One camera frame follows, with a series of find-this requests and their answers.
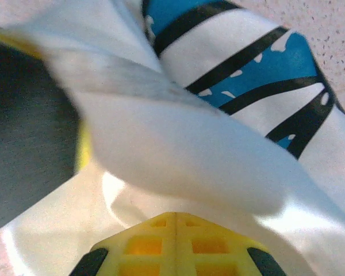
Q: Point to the white t-shirt with daisy print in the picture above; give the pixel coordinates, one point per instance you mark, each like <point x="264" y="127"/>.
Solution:
<point x="189" y="172"/>

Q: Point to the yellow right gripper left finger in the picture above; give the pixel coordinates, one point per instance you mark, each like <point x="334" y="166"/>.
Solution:
<point x="169" y="244"/>

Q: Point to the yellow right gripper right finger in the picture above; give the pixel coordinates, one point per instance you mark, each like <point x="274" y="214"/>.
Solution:
<point x="184" y="244"/>

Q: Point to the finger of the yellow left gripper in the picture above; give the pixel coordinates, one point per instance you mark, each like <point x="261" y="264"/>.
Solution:
<point x="23" y="129"/>

